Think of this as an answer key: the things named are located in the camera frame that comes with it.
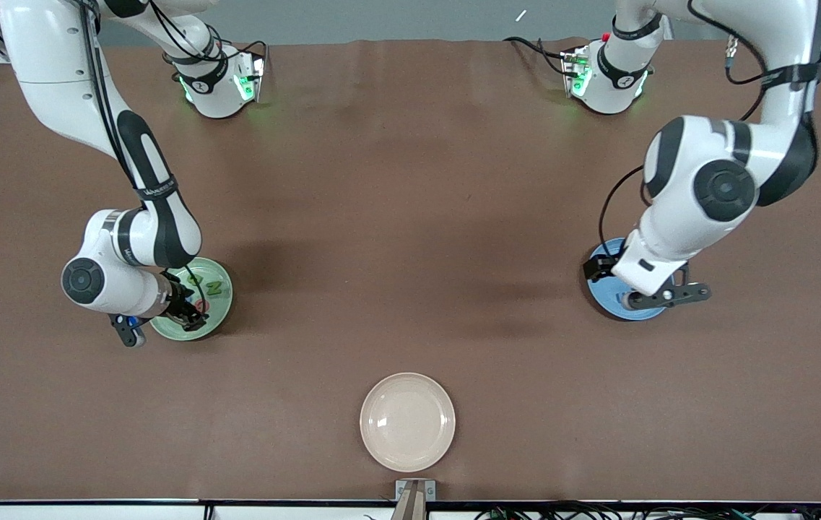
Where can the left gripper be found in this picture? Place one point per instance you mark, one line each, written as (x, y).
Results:
(596, 268)

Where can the beige round plate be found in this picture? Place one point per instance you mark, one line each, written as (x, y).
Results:
(407, 422)

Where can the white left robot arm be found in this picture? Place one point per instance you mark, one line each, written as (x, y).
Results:
(778, 29)

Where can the blue round plate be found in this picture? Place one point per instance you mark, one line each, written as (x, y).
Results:
(606, 300)

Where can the brown table mat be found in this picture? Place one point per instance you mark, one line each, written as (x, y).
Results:
(92, 433)

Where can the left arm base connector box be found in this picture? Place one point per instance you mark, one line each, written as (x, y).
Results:
(576, 79)

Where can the green round plate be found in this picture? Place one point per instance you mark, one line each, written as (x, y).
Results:
(219, 316)

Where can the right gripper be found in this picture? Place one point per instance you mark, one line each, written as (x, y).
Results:
(180, 302)

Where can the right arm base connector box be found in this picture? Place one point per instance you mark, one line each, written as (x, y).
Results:
(251, 79)

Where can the green uppercase letter N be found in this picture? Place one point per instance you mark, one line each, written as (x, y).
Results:
(215, 288)

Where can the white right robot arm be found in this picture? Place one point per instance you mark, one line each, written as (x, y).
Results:
(56, 72)

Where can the grey camera pole bracket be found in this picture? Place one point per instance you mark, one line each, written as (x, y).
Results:
(415, 498)

